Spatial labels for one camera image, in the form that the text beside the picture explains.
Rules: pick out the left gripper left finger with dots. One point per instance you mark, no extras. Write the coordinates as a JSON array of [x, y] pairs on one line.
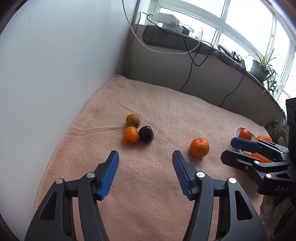
[[54, 218]]

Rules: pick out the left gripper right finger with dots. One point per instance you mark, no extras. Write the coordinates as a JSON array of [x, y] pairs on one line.
[[237, 220]]

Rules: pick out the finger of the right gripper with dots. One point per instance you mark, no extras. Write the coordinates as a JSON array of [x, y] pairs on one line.
[[252, 145], [245, 162]]

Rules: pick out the mandarin orange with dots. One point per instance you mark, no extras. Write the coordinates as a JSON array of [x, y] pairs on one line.
[[199, 148]]

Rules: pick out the small kumquat orange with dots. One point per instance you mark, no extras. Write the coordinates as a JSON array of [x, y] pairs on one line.
[[131, 135]]

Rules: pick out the dark purple plum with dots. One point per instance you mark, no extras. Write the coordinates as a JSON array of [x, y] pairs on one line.
[[146, 134]]

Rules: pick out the brown kiwi fruit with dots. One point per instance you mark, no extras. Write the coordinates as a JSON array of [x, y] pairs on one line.
[[132, 120]]

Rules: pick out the large front orange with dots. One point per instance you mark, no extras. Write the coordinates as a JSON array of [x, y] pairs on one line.
[[261, 158]]

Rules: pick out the large orange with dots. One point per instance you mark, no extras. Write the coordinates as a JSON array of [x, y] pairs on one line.
[[264, 138], [261, 158]]

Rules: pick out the brown kiwi on plate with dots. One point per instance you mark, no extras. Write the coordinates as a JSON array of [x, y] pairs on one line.
[[246, 153]]

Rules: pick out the large rear orange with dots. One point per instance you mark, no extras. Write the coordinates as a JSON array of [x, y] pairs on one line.
[[264, 138]]

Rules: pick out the green snack bag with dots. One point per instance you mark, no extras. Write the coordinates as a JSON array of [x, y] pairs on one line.
[[272, 128]]

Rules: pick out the white floral plate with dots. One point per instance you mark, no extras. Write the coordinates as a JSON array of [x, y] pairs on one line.
[[236, 133]]

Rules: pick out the mandarin on plate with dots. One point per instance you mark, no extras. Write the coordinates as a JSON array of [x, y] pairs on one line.
[[245, 134]]

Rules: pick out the potted spider plant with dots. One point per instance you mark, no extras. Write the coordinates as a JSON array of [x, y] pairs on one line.
[[263, 71]]

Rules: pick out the black device on sill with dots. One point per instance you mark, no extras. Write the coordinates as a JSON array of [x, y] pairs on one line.
[[233, 55]]

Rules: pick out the pink towel cloth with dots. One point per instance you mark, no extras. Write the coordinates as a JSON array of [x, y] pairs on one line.
[[145, 201]]

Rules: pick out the dark green sill mat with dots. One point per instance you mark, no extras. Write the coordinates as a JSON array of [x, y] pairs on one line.
[[187, 65]]

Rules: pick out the white power adapter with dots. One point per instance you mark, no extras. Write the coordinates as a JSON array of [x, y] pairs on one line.
[[169, 21]]

